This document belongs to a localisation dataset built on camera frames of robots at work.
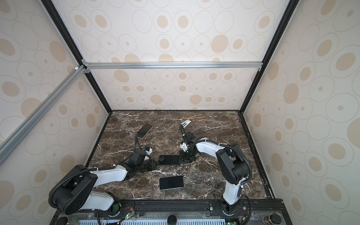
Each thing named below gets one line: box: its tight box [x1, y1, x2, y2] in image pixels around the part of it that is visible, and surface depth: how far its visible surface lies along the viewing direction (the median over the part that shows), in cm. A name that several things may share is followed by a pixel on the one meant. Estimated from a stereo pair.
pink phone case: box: [136, 122, 154, 140], surface depth 108 cm
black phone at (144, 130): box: [136, 122, 153, 139], surface depth 108 cm
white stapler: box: [180, 119, 192, 128], surface depth 111 cm
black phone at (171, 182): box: [159, 175, 184, 190], surface depth 85 cm
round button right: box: [262, 213, 282, 225], surface depth 66 cm
